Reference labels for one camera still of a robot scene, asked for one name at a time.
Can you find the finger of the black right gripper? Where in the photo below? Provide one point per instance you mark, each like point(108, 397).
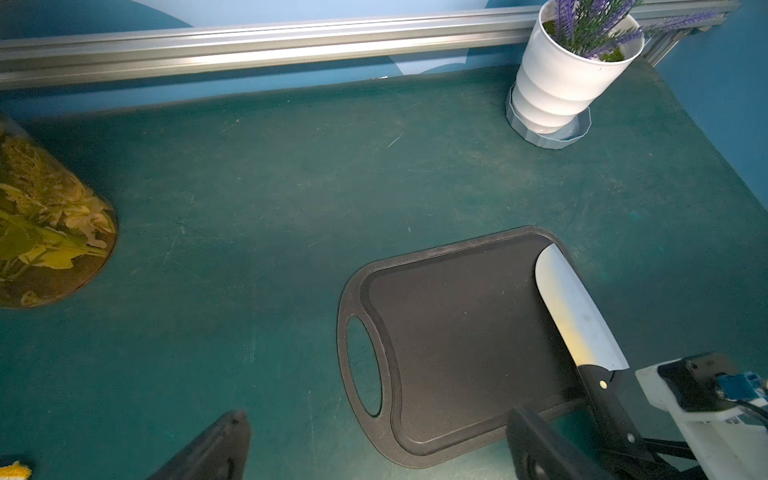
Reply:
point(628, 468)
point(679, 449)

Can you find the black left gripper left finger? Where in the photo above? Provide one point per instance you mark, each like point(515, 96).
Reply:
point(219, 452)

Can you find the white pot purple plant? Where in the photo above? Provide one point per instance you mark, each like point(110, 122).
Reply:
point(576, 50)

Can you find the aluminium back frame rail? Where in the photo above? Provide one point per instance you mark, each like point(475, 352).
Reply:
point(96, 58)

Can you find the white work glove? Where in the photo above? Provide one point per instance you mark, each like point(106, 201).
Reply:
point(15, 471)

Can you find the glass vase with artificial plants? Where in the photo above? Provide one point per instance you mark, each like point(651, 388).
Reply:
point(56, 232)

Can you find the dark grey cutting board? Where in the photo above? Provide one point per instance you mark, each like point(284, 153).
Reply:
point(461, 336)

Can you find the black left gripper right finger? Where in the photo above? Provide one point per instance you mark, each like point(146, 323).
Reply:
point(539, 452)

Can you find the silver cleaver knife black handle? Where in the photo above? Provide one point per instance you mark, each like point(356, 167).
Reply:
point(593, 348)

